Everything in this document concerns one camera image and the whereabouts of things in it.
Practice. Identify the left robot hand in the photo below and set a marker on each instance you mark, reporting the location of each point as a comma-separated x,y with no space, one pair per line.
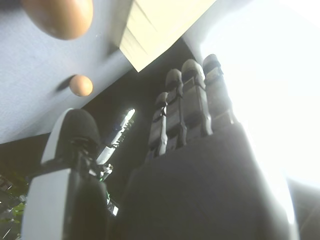
190,190

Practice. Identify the brown egg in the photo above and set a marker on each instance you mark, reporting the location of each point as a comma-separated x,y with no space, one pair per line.
60,17
81,85

